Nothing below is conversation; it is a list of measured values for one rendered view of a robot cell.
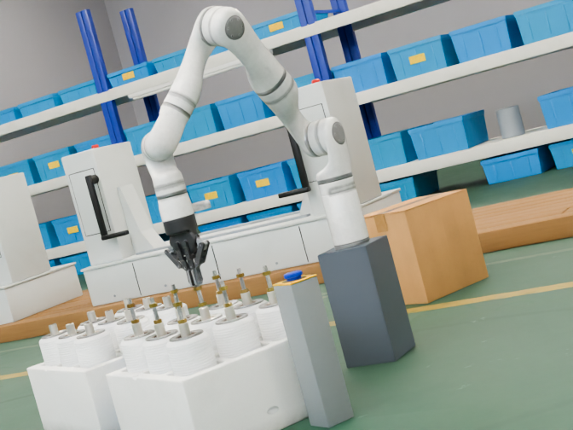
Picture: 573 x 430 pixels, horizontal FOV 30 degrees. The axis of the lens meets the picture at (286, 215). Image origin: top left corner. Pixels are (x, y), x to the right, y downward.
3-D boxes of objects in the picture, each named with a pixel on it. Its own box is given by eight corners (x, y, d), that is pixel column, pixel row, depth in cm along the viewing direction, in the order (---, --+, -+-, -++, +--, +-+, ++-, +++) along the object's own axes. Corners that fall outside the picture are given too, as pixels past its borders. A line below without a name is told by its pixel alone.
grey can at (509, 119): (506, 137, 696) (499, 109, 694) (528, 132, 688) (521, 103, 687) (499, 140, 683) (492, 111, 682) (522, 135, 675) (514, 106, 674)
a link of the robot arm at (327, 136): (344, 113, 273) (361, 177, 274) (314, 121, 278) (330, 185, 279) (326, 117, 265) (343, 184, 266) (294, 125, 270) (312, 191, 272)
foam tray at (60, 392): (163, 382, 319) (147, 324, 318) (231, 387, 287) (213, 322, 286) (43, 430, 297) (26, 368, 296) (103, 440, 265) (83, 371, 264)
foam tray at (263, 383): (258, 391, 274) (240, 323, 273) (349, 399, 242) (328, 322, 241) (124, 447, 253) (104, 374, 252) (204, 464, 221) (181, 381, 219)
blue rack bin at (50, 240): (56, 244, 924) (49, 220, 922) (89, 235, 906) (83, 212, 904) (17, 256, 880) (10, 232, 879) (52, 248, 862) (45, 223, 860)
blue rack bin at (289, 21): (286, 39, 784) (282, 25, 783) (332, 25, 766) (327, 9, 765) (254, 42, 740) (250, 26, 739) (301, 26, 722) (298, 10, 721)
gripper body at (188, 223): (153, 221, 244) (164, 260, 245) (179, 215, 239) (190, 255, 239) (176, 214, 250) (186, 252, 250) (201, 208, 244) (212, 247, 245)
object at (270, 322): (323, 374, 242) (303, 297, 241) (289, 387, 237) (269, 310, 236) (300, 372, 250) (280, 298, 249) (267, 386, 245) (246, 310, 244)
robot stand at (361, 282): (368, 351, 285) (339, 244, 283) (416, 345, 278) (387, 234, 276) (346, 368, 273) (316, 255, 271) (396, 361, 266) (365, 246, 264)
